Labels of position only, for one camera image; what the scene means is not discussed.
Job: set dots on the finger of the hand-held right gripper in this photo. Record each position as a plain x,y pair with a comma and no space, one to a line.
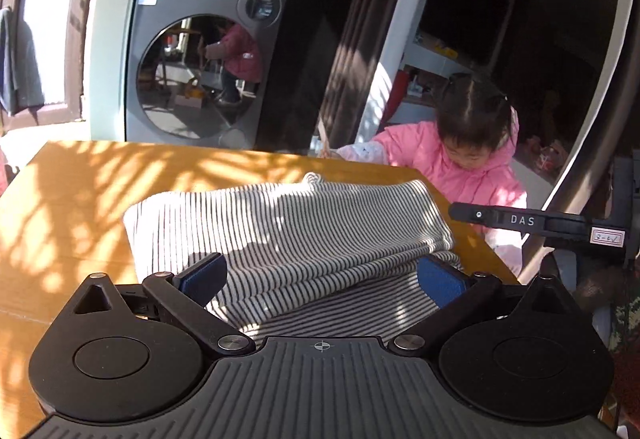
505,219

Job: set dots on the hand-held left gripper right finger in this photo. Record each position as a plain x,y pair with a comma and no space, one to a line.
443,283

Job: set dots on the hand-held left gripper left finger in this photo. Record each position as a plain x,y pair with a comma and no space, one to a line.
202,278

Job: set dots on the black white striped garment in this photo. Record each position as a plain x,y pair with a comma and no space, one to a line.
300,239

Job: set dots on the camouflage clothing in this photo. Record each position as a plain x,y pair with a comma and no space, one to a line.
625,324

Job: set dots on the grey front-load washing machine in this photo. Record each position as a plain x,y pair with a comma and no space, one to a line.
200,69

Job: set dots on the dark brown curtain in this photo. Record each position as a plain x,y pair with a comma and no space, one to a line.
360,34

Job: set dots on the grey hanging cloth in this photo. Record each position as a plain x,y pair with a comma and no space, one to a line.
17,64

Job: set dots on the brown wooden door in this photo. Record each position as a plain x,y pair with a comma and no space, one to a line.
70,19

